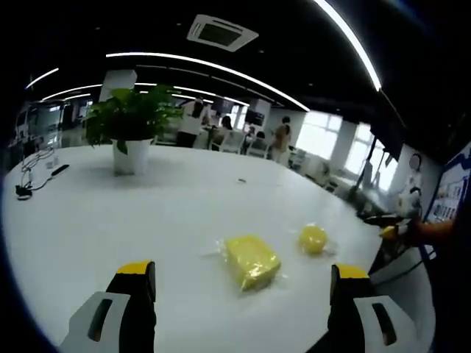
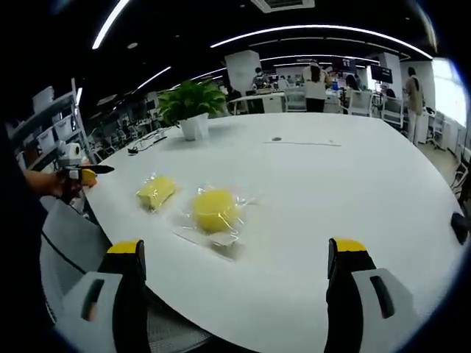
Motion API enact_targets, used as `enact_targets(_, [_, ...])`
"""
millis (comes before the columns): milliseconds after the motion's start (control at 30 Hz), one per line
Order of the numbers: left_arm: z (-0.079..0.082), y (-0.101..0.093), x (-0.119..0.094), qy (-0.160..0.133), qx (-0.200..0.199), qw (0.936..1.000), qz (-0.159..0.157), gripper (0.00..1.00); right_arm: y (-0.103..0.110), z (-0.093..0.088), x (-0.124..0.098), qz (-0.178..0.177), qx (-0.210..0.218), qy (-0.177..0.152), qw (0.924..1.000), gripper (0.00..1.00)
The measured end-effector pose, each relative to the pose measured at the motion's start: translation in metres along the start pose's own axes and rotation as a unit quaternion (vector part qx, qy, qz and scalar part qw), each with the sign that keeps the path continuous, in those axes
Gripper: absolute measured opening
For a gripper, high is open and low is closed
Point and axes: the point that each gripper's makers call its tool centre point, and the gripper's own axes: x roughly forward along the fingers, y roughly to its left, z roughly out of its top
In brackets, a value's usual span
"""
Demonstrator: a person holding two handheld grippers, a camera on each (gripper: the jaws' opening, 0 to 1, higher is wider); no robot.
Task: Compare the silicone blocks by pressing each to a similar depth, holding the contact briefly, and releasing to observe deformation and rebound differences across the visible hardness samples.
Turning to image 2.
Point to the white office chair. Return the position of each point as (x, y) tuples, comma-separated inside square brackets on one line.
[(393, 112), (360, 103)]

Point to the rectangular yellow silicone block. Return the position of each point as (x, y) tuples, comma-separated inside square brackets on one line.
[(157, 192)]

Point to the green potted plant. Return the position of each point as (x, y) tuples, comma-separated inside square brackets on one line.
[(191, 108)]

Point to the black monitor screen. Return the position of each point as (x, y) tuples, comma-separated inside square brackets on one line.
[(382, 73)]

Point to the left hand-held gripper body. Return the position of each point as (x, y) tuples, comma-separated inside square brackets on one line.
[(68, 158)]

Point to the metal storage shelf with bins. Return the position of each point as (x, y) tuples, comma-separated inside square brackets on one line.
[(51, 125)]

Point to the black object at table edge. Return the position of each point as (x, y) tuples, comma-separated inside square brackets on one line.
[(460, 227)]

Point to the round yellow silicone block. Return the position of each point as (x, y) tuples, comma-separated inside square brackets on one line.
[(216, 211)]

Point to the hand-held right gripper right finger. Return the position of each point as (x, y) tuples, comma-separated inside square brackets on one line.
[(364, 294)]

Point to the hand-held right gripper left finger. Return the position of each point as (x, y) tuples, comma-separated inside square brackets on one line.
[(110, 294)]

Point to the grey mesh office chair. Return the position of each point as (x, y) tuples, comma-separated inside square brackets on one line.
[(73, 257)]

